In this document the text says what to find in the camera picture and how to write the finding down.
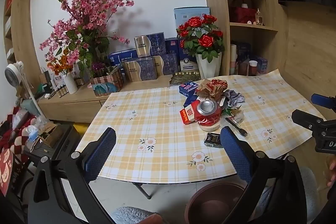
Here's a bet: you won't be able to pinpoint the red cup with white lid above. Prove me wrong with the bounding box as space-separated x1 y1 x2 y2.
248 60 258 76

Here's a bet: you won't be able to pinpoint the row of small brown bottles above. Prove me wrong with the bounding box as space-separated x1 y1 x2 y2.
54 82 69 98

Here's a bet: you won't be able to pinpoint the red printed sign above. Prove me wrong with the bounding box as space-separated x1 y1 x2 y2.
0 148 16 197

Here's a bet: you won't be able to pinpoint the gold and blue gift box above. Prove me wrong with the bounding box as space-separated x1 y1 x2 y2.
154 53 177 75
123 57 157 82
134 32 166 58

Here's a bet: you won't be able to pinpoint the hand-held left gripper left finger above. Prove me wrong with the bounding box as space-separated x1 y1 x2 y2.
28 127 117 224

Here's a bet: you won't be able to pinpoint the person's right hand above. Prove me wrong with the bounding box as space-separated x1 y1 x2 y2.
325 156 336 187

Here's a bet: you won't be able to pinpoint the brown plastic bin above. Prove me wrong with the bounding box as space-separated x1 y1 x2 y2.
184 181 254 224

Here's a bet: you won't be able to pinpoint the red basket on shelf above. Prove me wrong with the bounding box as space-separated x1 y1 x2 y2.
230 0 257 24

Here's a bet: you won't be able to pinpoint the red tan wrapper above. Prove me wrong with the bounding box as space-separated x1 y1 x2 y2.
196 79 228 101

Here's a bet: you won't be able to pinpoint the orange artificial flowers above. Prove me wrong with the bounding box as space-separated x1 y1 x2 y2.
47 49 74 75

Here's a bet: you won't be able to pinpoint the black plastic fork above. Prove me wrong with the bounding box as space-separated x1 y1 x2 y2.
225 117 248 137

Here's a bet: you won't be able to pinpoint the small brown paper bag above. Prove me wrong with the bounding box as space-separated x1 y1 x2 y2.
39 67 53 89

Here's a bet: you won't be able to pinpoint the black stool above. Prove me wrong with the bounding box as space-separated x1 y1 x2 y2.
24 123 82 161

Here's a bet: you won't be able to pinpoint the large dark blue carton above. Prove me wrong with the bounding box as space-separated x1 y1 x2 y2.
184 95 202 107

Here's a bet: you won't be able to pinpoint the open cardboard box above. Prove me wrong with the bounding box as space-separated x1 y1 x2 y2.
39 123 65 147

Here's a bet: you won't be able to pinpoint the blue white emblem box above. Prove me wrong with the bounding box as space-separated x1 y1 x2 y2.
179 39 198 73

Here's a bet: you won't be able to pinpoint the gold ornate tray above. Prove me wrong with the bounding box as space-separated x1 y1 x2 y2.
169 70 201 86

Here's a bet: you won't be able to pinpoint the red white checkered cloth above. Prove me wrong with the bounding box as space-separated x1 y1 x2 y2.
0 106 36 153

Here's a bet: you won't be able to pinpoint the yellow plaid floral tablecloth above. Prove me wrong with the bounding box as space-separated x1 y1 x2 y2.
74 69 327 184

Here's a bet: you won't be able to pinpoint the pink blossom arrangement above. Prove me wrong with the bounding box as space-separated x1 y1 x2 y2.
39 0 135 77

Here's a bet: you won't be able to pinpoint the glass perfume bottle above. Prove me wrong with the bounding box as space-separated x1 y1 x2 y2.
255 8 264 26

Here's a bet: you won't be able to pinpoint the green candy wrapper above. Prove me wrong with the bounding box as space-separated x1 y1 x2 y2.
223 106 240 117

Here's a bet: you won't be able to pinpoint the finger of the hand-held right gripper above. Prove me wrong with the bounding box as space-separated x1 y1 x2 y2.
311 93 336 110
291 109 328 132

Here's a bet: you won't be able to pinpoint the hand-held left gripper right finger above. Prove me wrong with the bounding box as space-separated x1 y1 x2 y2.
220 126 308 224

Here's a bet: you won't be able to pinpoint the tall light blue box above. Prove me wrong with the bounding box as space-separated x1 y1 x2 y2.
174 7 210 30

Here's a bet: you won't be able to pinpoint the white standing fan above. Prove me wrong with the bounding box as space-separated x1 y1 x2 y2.
5 61 42 117

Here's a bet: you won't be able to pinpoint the crushed red soda can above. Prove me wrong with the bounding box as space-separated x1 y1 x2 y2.
195 99 223 127

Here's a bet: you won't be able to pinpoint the patterned storage basket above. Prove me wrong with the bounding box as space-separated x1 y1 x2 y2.
89 70 124 96

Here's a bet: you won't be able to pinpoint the small blue red-label box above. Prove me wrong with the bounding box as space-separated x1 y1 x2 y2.
179 81 200 96

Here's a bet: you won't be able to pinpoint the dark blue shelf box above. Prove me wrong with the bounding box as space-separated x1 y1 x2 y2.
236 43 251 62

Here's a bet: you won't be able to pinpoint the stack of pastel cups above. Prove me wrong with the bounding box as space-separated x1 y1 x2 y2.
230 43 238 75

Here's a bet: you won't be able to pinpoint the clear round plastic lid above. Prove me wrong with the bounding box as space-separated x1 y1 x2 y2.
201 122 221 132

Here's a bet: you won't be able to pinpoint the red cigarette box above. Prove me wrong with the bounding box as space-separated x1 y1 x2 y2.
180 102 201 125

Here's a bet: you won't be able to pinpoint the clear plastic wrapper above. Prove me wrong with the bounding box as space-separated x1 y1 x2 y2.
231 110 246 125

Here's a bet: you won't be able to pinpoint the red rose bouquet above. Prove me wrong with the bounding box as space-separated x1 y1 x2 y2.
176 14 225 63

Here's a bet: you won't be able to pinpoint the black table leg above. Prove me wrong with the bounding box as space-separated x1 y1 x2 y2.
133 182 152 199

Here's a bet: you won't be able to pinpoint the grey paper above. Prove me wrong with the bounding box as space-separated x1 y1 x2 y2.
223 90 246 109

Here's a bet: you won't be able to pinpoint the black tissue pack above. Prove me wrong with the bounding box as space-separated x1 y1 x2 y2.
204 132 223 148

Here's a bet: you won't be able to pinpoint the long flat blue box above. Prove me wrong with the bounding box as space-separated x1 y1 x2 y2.
108 49 138 65

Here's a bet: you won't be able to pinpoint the white ribbed vase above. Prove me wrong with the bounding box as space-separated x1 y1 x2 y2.
62 72 78 94

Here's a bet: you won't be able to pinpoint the low wooden cabinet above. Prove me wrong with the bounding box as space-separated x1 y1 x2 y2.
38 74 174 123

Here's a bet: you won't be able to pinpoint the small purple flowers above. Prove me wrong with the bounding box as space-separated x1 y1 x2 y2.
91 62 107 73

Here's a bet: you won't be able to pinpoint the white faceted vase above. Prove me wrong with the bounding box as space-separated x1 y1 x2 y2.
195 52 222 80

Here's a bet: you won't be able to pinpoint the dark blue red-label box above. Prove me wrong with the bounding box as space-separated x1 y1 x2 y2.
165 37 179 55

